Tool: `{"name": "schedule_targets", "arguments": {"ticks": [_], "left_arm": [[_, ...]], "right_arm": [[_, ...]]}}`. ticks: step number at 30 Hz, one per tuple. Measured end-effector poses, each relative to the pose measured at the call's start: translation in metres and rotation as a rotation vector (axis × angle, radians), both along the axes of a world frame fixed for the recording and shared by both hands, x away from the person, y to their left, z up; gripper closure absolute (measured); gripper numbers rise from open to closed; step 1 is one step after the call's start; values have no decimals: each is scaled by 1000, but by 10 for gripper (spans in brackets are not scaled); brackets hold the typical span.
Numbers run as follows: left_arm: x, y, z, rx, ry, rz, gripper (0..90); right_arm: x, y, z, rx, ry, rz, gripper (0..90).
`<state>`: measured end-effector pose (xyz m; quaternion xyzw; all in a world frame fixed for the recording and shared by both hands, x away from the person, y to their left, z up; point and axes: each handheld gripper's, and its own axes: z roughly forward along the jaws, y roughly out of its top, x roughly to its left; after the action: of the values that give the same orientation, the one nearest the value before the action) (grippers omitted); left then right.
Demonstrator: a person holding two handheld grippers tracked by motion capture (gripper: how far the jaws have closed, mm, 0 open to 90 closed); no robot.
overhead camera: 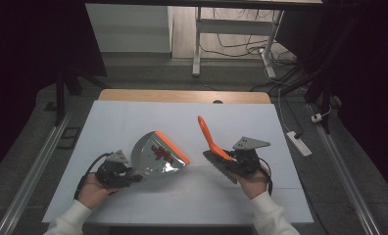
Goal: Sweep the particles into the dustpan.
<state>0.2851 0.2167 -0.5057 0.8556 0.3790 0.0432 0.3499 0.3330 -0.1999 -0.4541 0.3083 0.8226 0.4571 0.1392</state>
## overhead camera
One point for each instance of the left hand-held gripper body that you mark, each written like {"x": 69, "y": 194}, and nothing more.
{"x": 112, "y": 171}

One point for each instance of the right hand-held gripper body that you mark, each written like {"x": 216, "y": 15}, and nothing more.
{"x": 246, "y": 161}

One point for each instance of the grey dustpan with orange edge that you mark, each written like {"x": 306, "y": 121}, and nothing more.
{"x": 153, "y": 160}

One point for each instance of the orange brush with grey bristles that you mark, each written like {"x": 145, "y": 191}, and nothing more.
{"x": 208, "y": 133}

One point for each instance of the person's right hand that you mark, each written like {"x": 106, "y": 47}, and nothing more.
{"x": 254, "y": 186}

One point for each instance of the person's left hand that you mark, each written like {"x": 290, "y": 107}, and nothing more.
{"x": 94, "y": 192}

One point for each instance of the white table mat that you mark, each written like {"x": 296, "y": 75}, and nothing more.
{"x": 188, "y": 120}

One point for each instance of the dark round table grommet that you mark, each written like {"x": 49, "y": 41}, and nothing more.
{"x": 217, "y": 102}

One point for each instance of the dark rectangular floor plate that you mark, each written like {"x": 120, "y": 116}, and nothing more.
{"x": 69, "y": 137}

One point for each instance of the white power strip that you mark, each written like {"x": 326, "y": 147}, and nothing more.
{"x": 299, "y": 143}

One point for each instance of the small white adapter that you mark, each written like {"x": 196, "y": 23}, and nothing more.
{"x": 316, "y": 117}

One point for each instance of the wooden table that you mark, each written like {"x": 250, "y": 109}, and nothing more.
{"x": 169, "y": 96}

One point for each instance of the black stand legs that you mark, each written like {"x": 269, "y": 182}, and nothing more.
{"x": 60, "y": 94}
{"x": 322, "y": 98}

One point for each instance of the black curtain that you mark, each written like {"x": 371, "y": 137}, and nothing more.
{"x": 25, "y": 65}
{"x": 368, "y": 81}

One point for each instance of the white panel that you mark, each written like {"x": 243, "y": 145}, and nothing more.
{"x": 126, "y": 29}

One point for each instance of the metal floor rail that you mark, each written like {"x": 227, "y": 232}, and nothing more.
{"x": 35, "y": 169}
{"x": 345, "y": 176}

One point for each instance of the white desk frame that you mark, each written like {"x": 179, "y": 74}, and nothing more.
{"x": 234, "y": 26}

